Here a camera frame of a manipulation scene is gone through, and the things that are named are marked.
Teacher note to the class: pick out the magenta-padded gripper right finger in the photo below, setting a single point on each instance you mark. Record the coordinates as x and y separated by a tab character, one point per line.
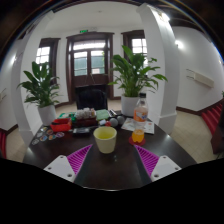
151	165

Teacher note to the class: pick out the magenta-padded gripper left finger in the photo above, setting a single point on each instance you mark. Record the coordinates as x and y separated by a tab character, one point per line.
71	165

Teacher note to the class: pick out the orange drink plastic bottle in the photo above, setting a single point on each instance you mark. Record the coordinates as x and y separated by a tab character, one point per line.
140	116

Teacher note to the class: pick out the flat round red coaster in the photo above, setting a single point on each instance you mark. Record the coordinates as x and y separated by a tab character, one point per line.
133	142

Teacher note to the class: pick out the round printed badge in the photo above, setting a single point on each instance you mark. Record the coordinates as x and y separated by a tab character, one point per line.
50	132
60	134
43	138
35	141
52	137
44	129

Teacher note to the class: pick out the small black case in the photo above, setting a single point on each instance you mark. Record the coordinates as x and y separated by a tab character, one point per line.
81	131

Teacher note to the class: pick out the red plastic box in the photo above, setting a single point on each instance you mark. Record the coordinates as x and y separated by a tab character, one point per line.
61	125

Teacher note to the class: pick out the pale yellow cup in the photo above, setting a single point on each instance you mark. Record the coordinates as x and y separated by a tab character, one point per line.
105	141

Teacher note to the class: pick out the green flat box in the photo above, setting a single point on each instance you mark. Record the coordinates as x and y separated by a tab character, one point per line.
66	115

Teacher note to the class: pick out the tray of small jars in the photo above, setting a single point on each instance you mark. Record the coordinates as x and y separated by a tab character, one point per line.
86	116

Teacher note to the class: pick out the grey round ball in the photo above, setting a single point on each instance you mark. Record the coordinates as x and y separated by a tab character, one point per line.
121	119
114	122

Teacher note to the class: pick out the small red ball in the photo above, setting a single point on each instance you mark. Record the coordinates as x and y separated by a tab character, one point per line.
107	123

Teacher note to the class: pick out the green folded cloth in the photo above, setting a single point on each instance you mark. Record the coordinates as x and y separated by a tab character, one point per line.
102	115

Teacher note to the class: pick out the black office chair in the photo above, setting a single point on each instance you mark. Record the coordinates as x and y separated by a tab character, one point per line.
90	98

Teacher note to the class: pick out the red carpeted staircase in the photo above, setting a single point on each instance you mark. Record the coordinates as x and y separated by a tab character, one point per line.
213	116
2	143

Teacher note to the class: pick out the dark wooden plant stand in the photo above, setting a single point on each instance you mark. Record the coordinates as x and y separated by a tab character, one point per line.
219	130

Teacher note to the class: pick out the leafy plant in white pot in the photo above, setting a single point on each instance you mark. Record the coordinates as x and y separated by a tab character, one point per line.
133	76
40	88

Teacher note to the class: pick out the dark wooden double door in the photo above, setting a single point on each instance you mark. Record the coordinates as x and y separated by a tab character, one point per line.
90	63

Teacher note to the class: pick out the dark-framed window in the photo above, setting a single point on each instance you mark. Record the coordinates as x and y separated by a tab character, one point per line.
138	45
43	55

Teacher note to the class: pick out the green exit sign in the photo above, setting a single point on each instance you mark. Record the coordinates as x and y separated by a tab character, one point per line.
83	31

